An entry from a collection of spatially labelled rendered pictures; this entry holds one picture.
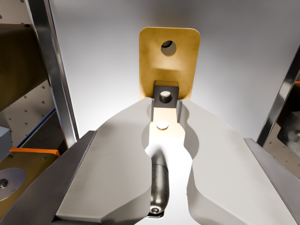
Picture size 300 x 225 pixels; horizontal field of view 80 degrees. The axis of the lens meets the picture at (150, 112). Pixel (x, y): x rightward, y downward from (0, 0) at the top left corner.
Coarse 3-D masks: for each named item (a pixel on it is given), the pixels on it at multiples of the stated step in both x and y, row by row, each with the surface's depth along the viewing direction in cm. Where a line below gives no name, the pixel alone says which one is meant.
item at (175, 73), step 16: (144, 32) 11; (160, 32) 11; (176, 32) 11; (192, 32) 11; (144, 48) 12; (160, 48) 11; (176, 48) 11; (192, 48) 11; (144, 64) 12; (160, 64) 12; (176, 64) 12; (192, 64) 12; (144, 80) 13; (160, 80) 13; (176, 80) 13; (192, 80) 12; (144, 96) 13; (160, 96) 13; (176, 96) 12; (160, 112) 14; (160, 128) 15; (176, 128) 15
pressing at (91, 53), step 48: (48, 0) 13; (96, 0) 13; (144, 0) 13; (192, 0) 13; (240, 0) 13; (288, 0) 13; (48, 48) 15; (96, 48) 15; (240, 48) 14; (288, 48) 14; (96, 96) 17; (192, 96) 17; (240, 96) 17
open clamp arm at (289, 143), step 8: (296, 112) 19; (288, 120) 19; (296, 120) 18; (288, 128) 19; (296, 128) 18; (280, 136) 20; (288, 136) 19; (296, 136) 18; (288, 144) 19; (296, 144) 18; (296, 152) 19
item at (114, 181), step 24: (120, 120) 9; (144, 120) 9; (96, 144) 7; (120, 144) 7; (144, 144) 9; (96, 168) 6; (120, 168) 6; (144, 168) 6; (72, 192) 6; (96, 192) 6; (120, 192) 6; (144, 192) 6; (72, 216) 5; (96, 216) 5; (120, 216) 6; (144, 216) 6
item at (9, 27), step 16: (0, 32) 16; (16, 32) 17; (32, 32) 18; (0, 48) 14; (16, 48) 16; (32, 48) 18; (0, 64) 14; (16, 64) 16; (32, 64) 18; (0, 80) 14; (16, 80) 16; (32, 80) 18; (0, 96) 15; (16, 96) 16
